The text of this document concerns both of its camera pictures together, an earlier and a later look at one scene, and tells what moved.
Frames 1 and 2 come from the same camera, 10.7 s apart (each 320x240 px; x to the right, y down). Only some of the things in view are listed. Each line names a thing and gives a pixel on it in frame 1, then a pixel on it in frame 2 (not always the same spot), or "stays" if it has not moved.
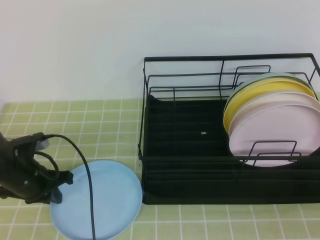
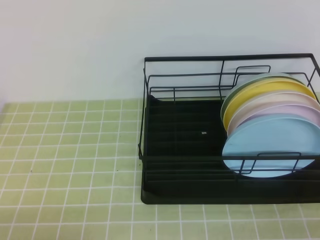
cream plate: (269, 100) stays
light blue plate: (117, 197) → (272, 134)
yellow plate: (268, 84) stays
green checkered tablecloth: (109, 130) stays
